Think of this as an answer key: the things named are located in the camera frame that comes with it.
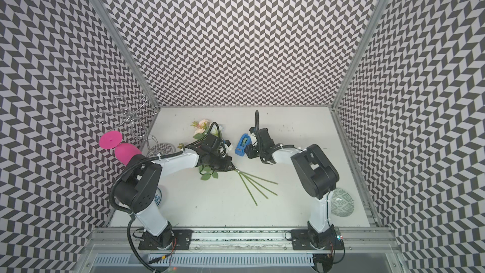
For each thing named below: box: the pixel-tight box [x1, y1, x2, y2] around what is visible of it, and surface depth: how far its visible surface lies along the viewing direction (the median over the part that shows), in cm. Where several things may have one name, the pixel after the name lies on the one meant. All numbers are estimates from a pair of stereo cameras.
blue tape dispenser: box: [234, 133, 252, 157], surface depth 98 cm
